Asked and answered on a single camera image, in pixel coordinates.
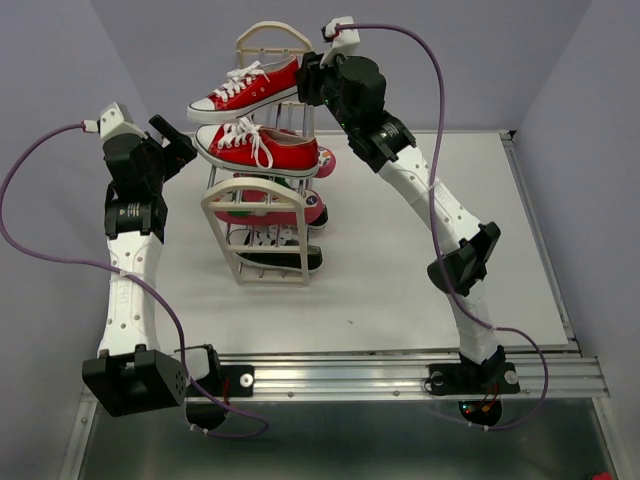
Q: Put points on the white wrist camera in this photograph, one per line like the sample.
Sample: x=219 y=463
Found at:
x=342 y=37
x=113 y=121

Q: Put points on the pink flip-flop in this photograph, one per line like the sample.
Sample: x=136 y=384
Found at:
x=235 y=199
x=326 y=164

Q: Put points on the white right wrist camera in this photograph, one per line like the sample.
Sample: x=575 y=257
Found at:
x=342 y=37

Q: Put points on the black sneaker white laces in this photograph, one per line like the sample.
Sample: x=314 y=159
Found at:
x=283 y=261

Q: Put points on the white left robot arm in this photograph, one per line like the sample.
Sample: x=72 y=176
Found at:
x=130 y=373

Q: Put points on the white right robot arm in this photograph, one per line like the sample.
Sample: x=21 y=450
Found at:
x=462 y=243

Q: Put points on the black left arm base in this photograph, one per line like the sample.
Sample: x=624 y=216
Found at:
x=222 y=381

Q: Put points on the aluminium mounting rail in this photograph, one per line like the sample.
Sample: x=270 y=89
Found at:
x=344 y=378

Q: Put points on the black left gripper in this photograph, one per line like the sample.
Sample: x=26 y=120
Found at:
x=177 y=153

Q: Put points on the red sneaker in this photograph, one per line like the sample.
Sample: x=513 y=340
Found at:
x=246 y=147
x=246 y=90

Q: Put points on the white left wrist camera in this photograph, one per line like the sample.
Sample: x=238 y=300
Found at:
x=113 y=121

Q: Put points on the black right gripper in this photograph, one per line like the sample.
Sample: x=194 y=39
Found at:
x=309 y=74

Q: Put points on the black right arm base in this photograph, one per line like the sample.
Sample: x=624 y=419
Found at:
x=479 y=386

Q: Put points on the beige chrome shoe shelf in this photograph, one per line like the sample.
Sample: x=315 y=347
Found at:
x=234 y=239

